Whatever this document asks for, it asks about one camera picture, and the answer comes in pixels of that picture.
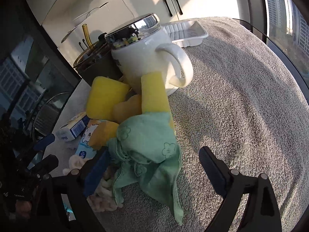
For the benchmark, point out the white cabinet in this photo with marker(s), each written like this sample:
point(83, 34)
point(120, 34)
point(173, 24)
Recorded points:
point(56, 16)

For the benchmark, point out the metal frame chair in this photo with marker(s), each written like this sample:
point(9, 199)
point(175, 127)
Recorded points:
point(48, 115)

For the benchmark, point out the yellow round makeup sponge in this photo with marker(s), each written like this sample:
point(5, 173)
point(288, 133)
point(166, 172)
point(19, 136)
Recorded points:
point(102, 134)

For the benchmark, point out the grey terry table cover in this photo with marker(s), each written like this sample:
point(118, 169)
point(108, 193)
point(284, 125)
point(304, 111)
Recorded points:
point(246, 106)

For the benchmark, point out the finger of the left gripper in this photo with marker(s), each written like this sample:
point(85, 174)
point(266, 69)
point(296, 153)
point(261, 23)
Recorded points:
point(45, 166)
point(43, 143)

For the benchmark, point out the green flower cloth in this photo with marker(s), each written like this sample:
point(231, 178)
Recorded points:
point(146, 150)

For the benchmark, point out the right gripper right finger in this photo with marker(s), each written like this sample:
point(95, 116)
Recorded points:
point(261, 212)

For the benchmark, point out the chrome mug lid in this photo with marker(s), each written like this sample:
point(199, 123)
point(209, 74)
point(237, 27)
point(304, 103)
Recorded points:
point(138, 29)

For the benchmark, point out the white bowl on cabinet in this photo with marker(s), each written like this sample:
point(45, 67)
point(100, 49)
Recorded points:
point(81, 18)

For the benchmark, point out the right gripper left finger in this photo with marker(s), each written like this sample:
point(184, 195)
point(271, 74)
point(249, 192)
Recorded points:
point(79, 186)

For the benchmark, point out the amber glass straw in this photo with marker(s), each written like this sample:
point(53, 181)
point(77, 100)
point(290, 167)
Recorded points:
point(87, 36)

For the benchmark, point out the yellow sponge left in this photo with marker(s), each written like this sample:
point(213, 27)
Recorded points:
point(105, 93)

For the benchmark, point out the amber glass tumbler green sleeve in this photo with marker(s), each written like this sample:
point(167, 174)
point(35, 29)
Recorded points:
point(97, 61)

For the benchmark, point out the yellow Vinda tissue pack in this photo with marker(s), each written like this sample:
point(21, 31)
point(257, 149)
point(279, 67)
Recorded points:
point(73, 128)

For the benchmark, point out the white plastic tray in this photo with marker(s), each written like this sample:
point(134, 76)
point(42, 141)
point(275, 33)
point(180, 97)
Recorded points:
point(188, 33)

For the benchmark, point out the yellow sponge right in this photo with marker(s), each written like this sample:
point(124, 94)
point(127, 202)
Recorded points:
point(153, 95)

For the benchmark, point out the yellow heart makeup sponge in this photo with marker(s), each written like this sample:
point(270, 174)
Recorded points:
point(124, 110)

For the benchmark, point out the white ceramic mug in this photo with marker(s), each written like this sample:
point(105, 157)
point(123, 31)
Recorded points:
point(155, 53)

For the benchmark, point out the blue cartoon tissue pack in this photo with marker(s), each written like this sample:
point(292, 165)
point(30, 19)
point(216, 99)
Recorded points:
point(84, 150)

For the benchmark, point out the person's left hand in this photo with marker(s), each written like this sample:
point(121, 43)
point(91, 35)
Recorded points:
point(23, 209)

